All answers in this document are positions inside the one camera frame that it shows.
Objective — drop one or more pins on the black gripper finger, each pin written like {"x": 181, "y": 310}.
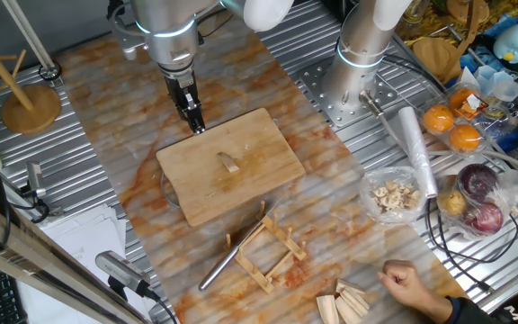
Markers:
{"x": 198, "y": 105}
{"x": 191, "y": 118}

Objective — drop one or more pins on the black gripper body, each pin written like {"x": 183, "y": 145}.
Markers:
{"x": 180, "y": 92}

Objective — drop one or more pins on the steel kitchen cleaver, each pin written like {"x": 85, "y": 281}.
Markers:
{"x": 223, "y": 265}

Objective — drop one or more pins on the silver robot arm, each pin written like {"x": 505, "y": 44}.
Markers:
{"x": 171, "y": 31}

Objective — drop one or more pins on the peeled lotus root piece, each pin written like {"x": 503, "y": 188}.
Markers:
{"x": 228, "y": 162}

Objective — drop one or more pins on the bag of lotus root slices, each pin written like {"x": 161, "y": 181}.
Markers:
{"x": 391, "y": 195}

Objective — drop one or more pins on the person's bare hand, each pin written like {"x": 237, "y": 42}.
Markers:
{"x": 403, "y": 281}

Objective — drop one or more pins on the orange marble pattern mat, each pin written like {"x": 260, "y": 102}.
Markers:
{"x": 106, "y": 112}

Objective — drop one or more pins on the wooden cutting board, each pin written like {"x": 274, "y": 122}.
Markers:
{"x": 263, "y": 148}

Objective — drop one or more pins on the round wooden lid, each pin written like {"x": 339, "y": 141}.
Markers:
{"x": 32, "y": 110}

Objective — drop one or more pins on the stack of white papers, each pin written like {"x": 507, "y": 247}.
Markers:
{"x": 83, "y": 238}

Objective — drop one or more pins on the white tripod leg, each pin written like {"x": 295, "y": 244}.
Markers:
{"x": 27, "y": 36}

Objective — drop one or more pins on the wooden peg rack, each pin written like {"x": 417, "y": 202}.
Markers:
{"x": 295, "y": 246}

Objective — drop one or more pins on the roll of clear plastic bags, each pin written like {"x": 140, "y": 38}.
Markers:
{"x": 416, "y": 144}

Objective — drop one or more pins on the light wooden block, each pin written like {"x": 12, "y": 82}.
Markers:
{"x": 327, "y": 310}
{"x": 344, "y": 313}
{"x": 349, "y": 286}
{"x": 358, "y": 302}

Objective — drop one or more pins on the orange fruit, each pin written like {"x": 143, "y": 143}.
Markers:
{"x": 458, "y": 99}
{"x": 464, "y": 137}
{"x": 438, "y": 118}

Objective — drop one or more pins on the wooden stand with round base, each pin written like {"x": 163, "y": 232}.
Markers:
{"x": 436, "y": 58}

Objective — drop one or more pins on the yellow patterned cloth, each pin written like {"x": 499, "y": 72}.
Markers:
{"x": 434, "y": 20}

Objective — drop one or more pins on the red onion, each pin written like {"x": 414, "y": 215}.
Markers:
{"x": 477, "y": 180}
{"x": 484, "y": 218}

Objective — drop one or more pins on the oranges in bag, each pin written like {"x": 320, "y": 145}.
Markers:
{"x": 488, "y": 121}

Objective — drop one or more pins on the clear plastic measuring cup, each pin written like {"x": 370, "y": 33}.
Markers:
{"x": 504, "y": 85}

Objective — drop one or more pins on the light blue plush toy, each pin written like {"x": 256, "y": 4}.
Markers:
{"x": 513, "y": 42}

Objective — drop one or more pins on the clear plastic produce bag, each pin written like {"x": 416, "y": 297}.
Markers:
{"x": 517, "y": 189}

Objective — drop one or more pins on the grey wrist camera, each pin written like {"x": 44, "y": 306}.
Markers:
{"x": 124, "y": 38}

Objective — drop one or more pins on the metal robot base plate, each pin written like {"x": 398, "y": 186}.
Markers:
{"x": 317, "y": 96}

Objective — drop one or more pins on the small grey camera on clamp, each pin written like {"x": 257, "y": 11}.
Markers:
{"x": 35, "y": 177}

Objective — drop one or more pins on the silver camera on mount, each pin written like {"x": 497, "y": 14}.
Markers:
{"x": 119, "y": 270}

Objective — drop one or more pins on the aluminium frame bar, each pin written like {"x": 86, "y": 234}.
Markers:
{"x": 38, "y": 265}

